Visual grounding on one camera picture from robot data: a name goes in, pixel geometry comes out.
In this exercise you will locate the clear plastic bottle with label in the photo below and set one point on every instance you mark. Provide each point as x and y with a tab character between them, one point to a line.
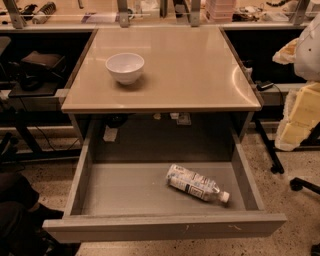
195	184

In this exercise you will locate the white ceramic bowl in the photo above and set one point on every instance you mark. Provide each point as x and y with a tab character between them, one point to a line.
125	68

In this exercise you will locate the person's dark leg and shoe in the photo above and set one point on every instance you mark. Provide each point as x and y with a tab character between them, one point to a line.
21	220

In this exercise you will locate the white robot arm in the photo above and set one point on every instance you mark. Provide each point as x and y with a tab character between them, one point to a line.
302	109

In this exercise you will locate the small black device with cable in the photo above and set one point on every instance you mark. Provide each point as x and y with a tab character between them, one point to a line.
262	86

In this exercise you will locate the grey cabinet with beige top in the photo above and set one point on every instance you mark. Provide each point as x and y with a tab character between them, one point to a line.
192	94

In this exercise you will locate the open grey drawer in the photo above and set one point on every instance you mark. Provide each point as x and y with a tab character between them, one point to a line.
119	191

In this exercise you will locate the stack of pink trays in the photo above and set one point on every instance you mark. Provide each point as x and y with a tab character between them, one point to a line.
219	10

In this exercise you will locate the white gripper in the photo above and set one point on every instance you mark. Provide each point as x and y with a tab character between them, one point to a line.
308	55

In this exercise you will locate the black office chair base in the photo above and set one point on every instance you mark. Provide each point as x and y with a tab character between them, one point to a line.
297	184

